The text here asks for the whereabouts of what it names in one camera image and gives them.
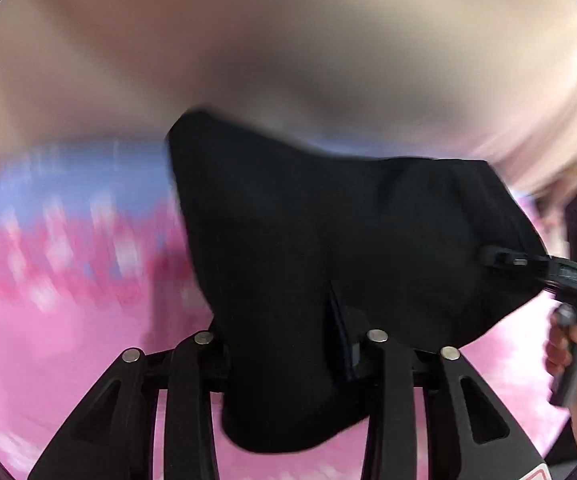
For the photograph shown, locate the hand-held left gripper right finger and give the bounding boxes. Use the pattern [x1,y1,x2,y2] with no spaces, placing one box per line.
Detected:
[322,280,551,480]

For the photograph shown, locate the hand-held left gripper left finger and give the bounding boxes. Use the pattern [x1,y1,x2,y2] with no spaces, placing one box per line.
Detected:
[27,329,230,480]

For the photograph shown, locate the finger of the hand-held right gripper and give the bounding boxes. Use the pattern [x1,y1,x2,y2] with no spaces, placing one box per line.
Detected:
[478,244,553,275]

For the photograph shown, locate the black pants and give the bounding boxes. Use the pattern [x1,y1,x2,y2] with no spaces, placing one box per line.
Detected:
[167,109,553,455]

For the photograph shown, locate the pink printed blanket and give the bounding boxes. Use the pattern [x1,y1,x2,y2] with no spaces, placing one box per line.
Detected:
[0,135,577,480]

